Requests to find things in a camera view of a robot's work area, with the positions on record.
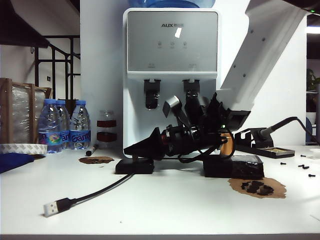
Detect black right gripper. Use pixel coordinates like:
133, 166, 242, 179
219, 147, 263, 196
123, 125, 201, 161

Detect black rectangular box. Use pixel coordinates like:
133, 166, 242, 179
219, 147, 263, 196
203, 154, 265, 179

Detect black USB hub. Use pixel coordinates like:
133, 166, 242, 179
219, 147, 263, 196
115, 158, 155, 175

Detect clear jar red bands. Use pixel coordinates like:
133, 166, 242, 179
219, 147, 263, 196
96, 109, 118, 149

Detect black dispenser tap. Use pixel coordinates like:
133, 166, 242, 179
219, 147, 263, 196
182, 79, 201, 101
143, 79, 162, 111

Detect small brown paper patch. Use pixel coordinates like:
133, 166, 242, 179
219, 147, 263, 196
78, 155, 115, 166

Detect black marker pen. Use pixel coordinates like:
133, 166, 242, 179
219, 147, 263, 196
85, 144, 99, 157

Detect water bottle blue label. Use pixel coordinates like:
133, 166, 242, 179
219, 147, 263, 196
56, 99, 72, 150
69, 100, 91, 151

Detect golden metal cylinder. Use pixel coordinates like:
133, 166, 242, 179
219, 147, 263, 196
219, 133, 235, 157

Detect water bottle colourful label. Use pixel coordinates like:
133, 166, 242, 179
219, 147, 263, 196
37, 98, 63, 154

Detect white water dispenser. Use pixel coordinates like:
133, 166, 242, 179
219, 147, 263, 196
122, 7, 223, 160

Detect black soldering iron stand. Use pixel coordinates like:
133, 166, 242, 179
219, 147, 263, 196
234, 127, 296, 160

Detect white tape roll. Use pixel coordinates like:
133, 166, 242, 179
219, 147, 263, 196
0, 143, 48, 156

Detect black stair railing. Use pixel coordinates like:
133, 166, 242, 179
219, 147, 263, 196
34, 35, 81, 101

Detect large brown paper patch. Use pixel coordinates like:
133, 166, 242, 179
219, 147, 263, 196
227, 176, 287, 200

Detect black soldering iron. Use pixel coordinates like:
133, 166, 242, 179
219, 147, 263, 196
257, 116, 320, 145

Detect blue cloth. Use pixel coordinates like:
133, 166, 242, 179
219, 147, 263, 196
0, 152, 36, 175

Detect blue water jug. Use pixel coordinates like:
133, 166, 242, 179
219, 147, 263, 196
127, 0, 217, 9

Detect black USB cable with plug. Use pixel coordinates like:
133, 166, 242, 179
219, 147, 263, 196
43, 173, 136, 218

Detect wooden frame with plastic wrap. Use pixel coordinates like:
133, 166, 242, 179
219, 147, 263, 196
0, 77, 54, 145

